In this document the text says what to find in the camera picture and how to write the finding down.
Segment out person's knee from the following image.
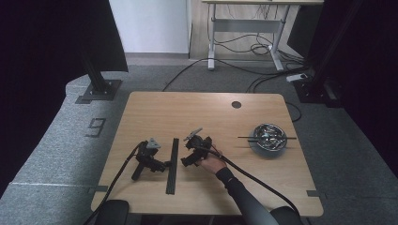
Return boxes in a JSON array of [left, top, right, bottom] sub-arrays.
[[269, 205, 305, 225], [93, 199, 130, 225]]

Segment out black chopstick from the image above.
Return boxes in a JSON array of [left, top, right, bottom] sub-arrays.
[[237, 135, 298, 141]]

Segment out white frame desk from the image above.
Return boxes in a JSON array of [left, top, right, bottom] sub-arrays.
[[201, 0, 325, 72]]

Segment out person's left knee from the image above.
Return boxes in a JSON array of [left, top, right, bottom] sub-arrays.
[[93, 199, 130, 225]]

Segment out person's right knee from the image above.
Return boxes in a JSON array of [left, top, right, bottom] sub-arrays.
[[269, 205, 305, 225]]

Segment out black floor cables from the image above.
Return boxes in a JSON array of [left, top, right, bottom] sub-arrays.
[[161, 6, 309, 124]]

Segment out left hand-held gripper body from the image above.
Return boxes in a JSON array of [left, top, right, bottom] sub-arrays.
[[130, 137, 163, 182]]

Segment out shiny metal bowl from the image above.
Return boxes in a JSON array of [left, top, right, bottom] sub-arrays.
[[253, 123, 288, 152]]

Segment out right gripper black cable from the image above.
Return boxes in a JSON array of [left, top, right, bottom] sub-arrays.
[[191, 143, 302, 217]]

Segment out white power strip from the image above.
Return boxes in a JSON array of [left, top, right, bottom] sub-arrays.
[[285, 72, 309, 83]]

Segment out grey round plate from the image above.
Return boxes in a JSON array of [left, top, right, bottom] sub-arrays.
[[249, 140, 287, 159]]

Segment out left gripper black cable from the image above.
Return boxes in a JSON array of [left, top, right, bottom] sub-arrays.
[[83, 141, 148, 225]]

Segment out black metal stand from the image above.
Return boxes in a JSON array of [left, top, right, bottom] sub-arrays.
[[294, 0, 364, 109]]

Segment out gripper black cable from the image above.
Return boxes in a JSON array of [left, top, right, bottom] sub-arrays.
[[191, 143, 302, 217], [83, 141, 148, 225]]

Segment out long black strip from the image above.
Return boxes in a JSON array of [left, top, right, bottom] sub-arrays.
[[165, 137, 180, 196]]

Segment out dark curtain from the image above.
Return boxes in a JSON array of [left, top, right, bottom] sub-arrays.
[[0, 0, 130, 198], [287, 0, 398, 179]]

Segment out person's right hand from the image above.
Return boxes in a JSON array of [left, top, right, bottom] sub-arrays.
[[198, 148, 227, 174]]

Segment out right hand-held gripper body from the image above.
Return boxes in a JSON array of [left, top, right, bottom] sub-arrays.
[[183, 127, 214, 158]]

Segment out black stand with base plate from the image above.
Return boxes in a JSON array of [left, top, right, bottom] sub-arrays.
[[74, 46, 124, 105]]

